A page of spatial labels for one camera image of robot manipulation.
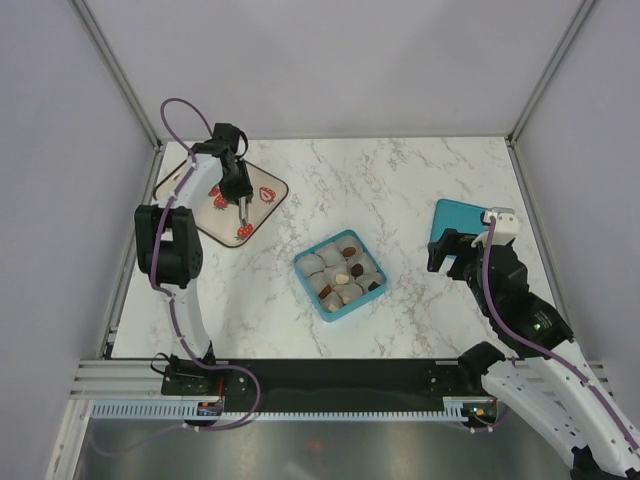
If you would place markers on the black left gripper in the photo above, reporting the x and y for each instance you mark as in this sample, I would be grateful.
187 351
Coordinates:
244 189

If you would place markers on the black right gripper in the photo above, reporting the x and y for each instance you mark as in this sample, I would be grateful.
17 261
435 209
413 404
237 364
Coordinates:
452 242

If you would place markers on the metal tongs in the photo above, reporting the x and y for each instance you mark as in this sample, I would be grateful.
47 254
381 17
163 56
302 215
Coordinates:
244 212

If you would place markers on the teal box lid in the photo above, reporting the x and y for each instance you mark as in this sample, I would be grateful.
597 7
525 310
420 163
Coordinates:
463 217

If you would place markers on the round dark chocolate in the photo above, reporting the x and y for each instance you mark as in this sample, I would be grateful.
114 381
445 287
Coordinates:
357 270

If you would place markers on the brown square chocolate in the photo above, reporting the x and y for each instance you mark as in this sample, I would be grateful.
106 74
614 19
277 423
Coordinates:
325 292

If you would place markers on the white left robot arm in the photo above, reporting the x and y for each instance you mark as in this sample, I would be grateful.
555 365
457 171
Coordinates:
168 246

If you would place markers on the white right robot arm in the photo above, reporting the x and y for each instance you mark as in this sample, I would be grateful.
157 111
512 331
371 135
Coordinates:
584 425

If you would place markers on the teal chocolate box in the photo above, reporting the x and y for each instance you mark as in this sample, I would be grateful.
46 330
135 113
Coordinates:
316 268

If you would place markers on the strawberry print tray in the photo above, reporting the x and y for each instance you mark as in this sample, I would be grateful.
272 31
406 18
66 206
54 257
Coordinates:
221 221

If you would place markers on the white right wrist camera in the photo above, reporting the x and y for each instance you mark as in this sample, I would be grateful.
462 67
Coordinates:
502 227

